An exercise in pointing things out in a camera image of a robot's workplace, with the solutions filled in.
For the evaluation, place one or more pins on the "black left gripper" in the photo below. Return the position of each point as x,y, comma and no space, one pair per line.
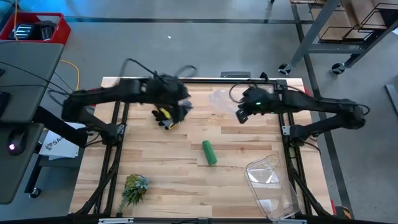
168,90

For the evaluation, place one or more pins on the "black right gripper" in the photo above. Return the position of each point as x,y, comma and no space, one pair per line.
261,101

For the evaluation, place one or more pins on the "clear plastic bag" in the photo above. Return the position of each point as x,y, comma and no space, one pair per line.
222,101

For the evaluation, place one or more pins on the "green elastic bandage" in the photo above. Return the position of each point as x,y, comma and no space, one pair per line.
210,152

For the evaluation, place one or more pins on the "clear plastic bin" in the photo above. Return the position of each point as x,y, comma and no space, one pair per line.
270,189

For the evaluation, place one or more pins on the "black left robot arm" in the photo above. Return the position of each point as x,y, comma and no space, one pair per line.
102,95

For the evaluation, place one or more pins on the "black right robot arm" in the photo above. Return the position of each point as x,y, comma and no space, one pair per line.
326,104

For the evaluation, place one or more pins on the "black bag with yellow loop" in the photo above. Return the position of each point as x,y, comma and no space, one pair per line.
158,119

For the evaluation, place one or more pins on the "artificial succulent plant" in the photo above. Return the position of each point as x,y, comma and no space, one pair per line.
135,189

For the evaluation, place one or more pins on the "grey metal cart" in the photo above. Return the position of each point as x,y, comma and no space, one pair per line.
316,28

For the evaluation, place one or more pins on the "white printed paper sheet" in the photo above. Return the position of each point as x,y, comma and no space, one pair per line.
62,149

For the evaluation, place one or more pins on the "red plastic crate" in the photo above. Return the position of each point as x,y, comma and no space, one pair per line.
63,31

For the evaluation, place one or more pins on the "grey metal bar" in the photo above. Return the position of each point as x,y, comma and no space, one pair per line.
392,98

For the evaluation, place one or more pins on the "brown cardboard box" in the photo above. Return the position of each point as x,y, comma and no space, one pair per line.
357,12

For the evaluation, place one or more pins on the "grey desk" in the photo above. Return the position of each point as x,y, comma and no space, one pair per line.
28,71

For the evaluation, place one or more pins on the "black computer mouse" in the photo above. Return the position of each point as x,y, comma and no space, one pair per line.
17,140

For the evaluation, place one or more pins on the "black ribbed electronic box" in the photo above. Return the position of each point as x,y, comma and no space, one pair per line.
23,31

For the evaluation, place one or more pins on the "black metal table frame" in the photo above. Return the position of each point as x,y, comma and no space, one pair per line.
202,81

